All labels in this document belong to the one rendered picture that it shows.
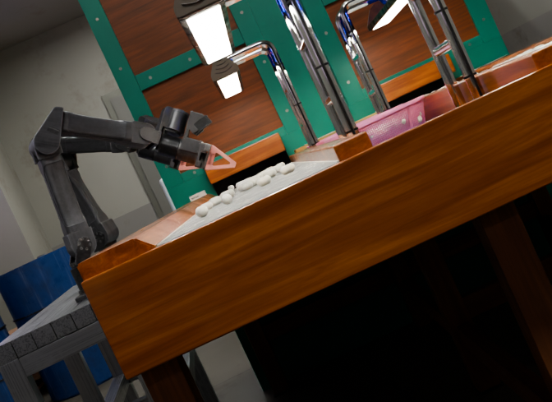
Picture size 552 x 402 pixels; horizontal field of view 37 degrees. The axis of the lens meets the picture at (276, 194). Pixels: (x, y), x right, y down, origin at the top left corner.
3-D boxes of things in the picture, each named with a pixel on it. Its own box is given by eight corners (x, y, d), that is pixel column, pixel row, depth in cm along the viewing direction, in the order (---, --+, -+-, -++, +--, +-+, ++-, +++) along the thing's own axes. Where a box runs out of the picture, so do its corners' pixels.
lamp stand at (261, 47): (276, 196, 245) (213, 60, 243) (274, 194, 265) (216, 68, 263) (333, 169, 245) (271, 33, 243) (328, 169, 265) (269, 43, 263)
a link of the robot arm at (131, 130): (149, 130, 219) (32, 112, 207) (158, 122, 211) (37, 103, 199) (145, 174, 216) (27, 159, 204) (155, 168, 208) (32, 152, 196)
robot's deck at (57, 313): (-3, 367, 170) (-11, 350, 170) (77, 296, 290) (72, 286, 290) (380, 186, 179) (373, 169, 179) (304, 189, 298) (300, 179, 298)
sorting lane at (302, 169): (161, 258, 121) (155, 245, 121) (220, 201, 302) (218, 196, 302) (345, 173, 121) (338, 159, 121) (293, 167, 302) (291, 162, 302)
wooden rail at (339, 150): (363, 213, 122) (332, 145, 121) (301, 182, 302) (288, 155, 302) (397, 197, 122) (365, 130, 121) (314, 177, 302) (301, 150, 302)
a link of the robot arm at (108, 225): (122, 235, 262) (68, 150, 263) (112, 240, 256) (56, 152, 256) (108, 244, 265) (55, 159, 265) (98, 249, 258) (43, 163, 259)
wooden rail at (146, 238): (128, 376, 122) (75, 265, 121) (206, 249, 303) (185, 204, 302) (201, 343, 122) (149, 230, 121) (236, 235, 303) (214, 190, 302)
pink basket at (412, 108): (345, 177, 187) (328, 139, 187) (334, 175, 214) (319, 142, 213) (451, 128, 187) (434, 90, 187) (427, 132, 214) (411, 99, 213)
